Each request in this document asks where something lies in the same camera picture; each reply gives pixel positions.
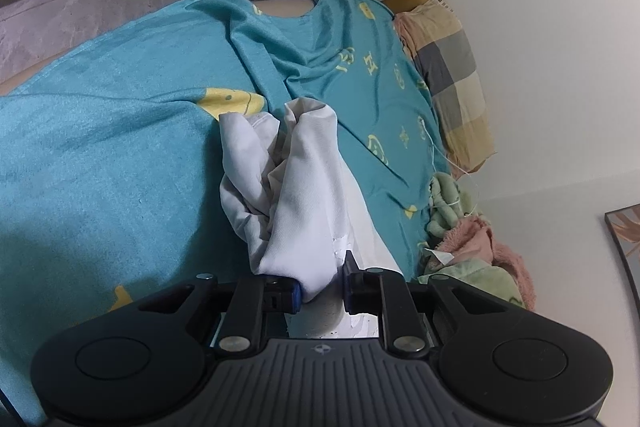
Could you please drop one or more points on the plaid pillow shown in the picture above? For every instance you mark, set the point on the plaid pillow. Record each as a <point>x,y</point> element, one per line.
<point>450,72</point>

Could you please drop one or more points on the white garment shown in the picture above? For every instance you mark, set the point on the white garment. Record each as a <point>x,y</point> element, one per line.
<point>300,207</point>

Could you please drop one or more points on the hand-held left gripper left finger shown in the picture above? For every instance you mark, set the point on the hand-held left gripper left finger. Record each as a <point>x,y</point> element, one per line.
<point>296,294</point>

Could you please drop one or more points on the green plush blanket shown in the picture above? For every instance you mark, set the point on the green plush blanket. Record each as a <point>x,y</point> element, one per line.
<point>447,202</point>

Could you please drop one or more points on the pink plush blanket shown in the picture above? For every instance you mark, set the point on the pink plush blanket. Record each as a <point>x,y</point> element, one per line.
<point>475,237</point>

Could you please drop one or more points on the teal printed bedsheet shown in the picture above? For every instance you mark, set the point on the teal printed bedsheet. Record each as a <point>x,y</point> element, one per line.
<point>100,157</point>

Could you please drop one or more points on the beige mattress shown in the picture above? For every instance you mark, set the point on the beige mattress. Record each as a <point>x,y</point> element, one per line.
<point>285,7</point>

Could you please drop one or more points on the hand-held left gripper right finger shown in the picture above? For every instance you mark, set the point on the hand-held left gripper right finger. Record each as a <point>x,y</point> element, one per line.
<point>348,294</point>

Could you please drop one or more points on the framed wall picture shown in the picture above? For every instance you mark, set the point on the framed wall picture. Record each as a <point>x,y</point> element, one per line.
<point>631,227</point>

